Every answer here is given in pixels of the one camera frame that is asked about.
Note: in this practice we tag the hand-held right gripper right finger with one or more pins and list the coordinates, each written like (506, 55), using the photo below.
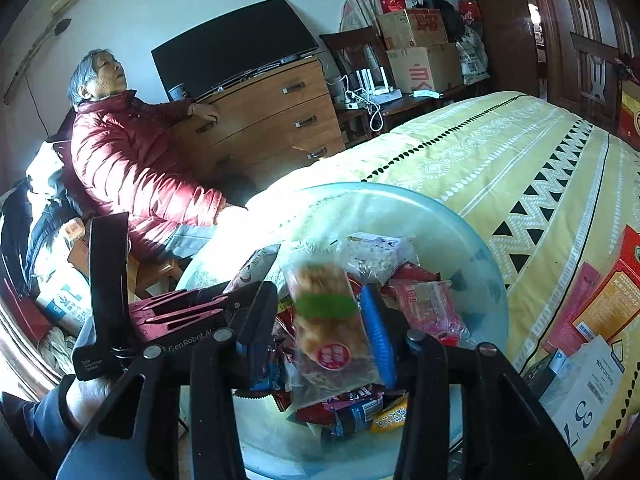
(377, 332)

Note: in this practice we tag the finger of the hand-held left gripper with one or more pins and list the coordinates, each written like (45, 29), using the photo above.
(180, 324)
(170, 300)

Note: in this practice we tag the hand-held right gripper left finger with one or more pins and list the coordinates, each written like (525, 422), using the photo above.
(260, 320)

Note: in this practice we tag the clear green-banded snack packet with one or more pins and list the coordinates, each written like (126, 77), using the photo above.
(327, 325)

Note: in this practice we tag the pile of snack packets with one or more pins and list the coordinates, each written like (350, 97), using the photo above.
(425, 305)

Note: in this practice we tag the clear glass bowl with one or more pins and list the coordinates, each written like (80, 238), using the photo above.
(465, 240)

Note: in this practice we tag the person's left forearm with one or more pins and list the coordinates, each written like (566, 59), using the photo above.
(35, 422)

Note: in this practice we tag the person's left hand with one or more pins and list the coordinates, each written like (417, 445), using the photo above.
(90, 395)

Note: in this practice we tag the wooden stool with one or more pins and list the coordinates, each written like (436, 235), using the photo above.
(155, 275)

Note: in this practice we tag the white sack blue print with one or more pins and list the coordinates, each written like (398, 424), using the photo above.
(65, 300)

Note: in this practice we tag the dark blue box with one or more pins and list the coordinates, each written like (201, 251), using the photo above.
(547, 370)

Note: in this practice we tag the wooden dresser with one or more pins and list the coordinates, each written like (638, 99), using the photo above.
(270, 125)

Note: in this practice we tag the grey blue cup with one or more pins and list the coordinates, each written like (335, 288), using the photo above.
(178, 93)

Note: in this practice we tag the pink flat box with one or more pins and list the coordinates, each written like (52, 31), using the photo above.
(575, 305)

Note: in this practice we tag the large white box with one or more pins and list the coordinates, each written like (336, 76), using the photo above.
(585, 390)

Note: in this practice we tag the dark wooden desk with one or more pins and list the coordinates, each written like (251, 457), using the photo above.
(425, 105)

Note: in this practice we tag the white power strip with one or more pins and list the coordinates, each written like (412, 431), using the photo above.
(347, 101)

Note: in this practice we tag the tall red box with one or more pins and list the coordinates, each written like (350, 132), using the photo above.
(612, 290)

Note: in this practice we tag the white face mask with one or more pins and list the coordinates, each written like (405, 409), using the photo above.
(427, 94)

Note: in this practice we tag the white router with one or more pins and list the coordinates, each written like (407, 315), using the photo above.
(375, 82)

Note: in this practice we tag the black television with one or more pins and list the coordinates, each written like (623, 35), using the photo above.
(235, 45)

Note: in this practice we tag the large cardboard box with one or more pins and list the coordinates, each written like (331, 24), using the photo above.
(425, 67)

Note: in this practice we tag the dark wooden chair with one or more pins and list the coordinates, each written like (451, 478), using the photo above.
(352, 55)

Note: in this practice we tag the white printed plastic bag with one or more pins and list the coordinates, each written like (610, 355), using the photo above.
(475, 57)

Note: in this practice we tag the small cardboard box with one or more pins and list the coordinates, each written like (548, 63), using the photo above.
(410, 27)

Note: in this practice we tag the black clothing on boxes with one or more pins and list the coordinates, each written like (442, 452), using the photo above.
(450, 17)

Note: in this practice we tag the red hanging bag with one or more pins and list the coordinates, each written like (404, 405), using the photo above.
(469, 17)

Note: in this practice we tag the floral covered round board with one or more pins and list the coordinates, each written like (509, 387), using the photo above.
(360, 0)

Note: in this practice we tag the red gift box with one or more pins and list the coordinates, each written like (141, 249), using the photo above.
(631, 115)

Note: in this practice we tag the brown wooden wardrobe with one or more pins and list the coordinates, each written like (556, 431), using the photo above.
(560, 20)

